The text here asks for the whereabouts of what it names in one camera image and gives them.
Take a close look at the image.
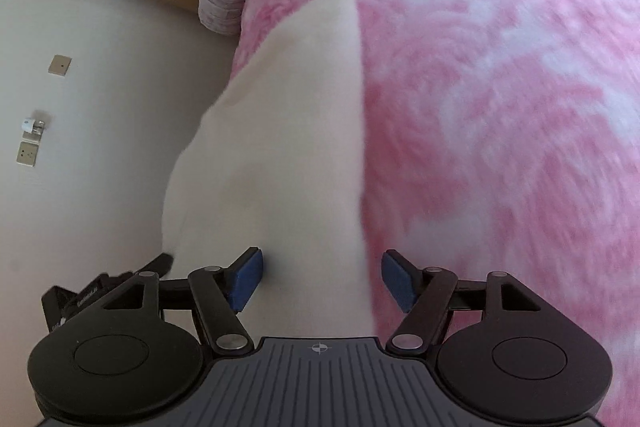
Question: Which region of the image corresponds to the beige wall socket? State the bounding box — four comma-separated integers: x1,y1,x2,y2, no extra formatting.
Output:
16,141,38,168

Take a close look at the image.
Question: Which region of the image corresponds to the cream knit sweater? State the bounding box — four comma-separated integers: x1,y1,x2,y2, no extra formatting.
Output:
162,0,382,343

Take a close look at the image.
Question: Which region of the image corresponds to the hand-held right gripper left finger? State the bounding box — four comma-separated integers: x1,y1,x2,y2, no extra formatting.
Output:
102,247,265,356

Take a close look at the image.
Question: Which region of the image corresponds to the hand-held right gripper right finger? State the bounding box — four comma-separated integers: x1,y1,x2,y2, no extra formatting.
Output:
381,250,543,356

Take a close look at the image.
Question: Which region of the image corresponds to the pink floral blanket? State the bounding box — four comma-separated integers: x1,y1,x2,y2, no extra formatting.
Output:
231,0,640,427

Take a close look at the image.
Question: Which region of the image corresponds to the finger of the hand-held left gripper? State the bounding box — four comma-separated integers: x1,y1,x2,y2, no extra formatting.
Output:
134,252,176,281

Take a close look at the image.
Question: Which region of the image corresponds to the white wall plug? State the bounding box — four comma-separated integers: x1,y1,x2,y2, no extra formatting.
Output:
21,116,49,142

